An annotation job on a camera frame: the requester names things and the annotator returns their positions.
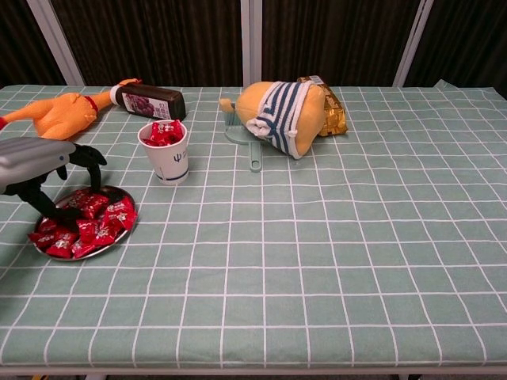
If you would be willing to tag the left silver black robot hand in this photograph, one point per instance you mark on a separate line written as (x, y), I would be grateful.
(31, 158)

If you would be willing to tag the red candy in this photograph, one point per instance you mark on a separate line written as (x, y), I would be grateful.
(120, 213)
(61, 247)
(47, 226)
(149, 142)
(83, 250)
(93, 204)
(88, 229)
(41, 239)
(172, 139)
(105, 236)
(166, 127)

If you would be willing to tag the round metal plate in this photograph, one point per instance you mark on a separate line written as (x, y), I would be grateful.
(119, 192)

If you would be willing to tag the white paper cup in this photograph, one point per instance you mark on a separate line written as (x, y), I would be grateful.
(174, 158)

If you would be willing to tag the orange rubber chicken toy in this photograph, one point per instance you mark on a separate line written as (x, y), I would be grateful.
(67, 115)

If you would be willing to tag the dark brown curtain panel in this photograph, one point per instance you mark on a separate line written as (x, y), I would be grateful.
(467, 39)
(16, 39)
(336, 35)
(158, 31)

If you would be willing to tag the dark brown sauce bottle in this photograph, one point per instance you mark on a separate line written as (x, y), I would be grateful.
(170, 105)

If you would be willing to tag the mint green plastic comb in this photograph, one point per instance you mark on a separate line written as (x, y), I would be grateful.
(255, 156)

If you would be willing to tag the yellow plush toy striped shirt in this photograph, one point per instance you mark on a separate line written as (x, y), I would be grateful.
(305, 111)

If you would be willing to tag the green white checked tablecloth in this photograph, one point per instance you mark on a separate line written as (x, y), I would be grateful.
(317, 257)

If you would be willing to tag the gold foil snack package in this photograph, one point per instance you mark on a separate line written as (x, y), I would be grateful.
(334, 118)

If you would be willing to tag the white metal frame post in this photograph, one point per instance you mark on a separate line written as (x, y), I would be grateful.
(53, 39)
(414, 39)
(251, 39)

